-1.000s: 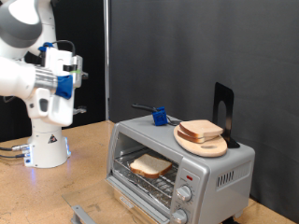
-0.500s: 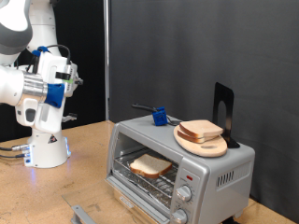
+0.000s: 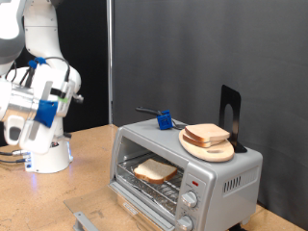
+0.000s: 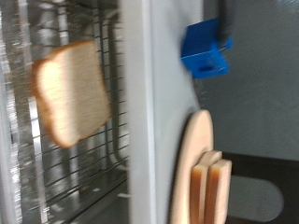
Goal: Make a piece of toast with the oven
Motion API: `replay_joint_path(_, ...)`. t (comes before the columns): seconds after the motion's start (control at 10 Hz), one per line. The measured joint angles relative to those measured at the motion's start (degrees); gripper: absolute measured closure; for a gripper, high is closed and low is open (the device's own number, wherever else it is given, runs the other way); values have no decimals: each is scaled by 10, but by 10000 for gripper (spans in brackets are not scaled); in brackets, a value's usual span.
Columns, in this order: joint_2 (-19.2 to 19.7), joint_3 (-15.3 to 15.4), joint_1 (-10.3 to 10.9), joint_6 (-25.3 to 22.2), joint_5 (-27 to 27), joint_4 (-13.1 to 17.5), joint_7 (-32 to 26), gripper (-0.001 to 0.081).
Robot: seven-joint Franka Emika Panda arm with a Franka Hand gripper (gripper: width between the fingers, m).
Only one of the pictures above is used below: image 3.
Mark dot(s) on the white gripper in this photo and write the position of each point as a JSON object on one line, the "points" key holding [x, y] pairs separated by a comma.
{"points": [[40, 141]]}

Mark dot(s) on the spatula with blue grip block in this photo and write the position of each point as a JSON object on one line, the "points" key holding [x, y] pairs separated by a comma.
{"points": [[165, 121]]}

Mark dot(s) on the thick white bread slice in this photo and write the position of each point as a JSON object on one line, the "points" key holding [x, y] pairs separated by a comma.
{"points": [[155, 170]]}

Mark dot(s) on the silver oven timer knob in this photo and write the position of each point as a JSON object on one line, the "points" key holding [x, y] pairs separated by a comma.
{"points": [[185, 223]]}

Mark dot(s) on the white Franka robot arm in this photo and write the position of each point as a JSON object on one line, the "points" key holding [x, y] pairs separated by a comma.
{"points": [[41, 32]]}

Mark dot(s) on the red oven indicator light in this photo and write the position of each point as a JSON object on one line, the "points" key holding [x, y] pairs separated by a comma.
{"points": [[195, 183]]}

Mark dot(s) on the silver oven temperature knob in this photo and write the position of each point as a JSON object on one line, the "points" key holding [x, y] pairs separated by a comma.
{"points": [[190, 199]]}

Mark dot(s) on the silver toaster oven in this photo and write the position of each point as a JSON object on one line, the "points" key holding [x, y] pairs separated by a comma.
{"points": [[231, 166]]}

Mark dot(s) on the vertical metal pole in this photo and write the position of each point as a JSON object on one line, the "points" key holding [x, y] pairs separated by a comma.
{"points": [[110, 64]]}

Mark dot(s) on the black curtain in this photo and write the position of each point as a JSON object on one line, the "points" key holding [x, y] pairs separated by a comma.
{"points": [[93, 48]]}

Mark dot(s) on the oval wooden cutting board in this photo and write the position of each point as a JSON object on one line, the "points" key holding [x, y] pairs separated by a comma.
{"points": [[211, 154]]}

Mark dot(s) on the grey backdrop fabric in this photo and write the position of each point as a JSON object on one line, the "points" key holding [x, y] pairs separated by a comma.
{"points": [[208, 48]]}

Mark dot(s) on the black metal bookend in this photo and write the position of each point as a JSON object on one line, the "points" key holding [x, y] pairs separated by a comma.
{"points": [[236, 106]]}

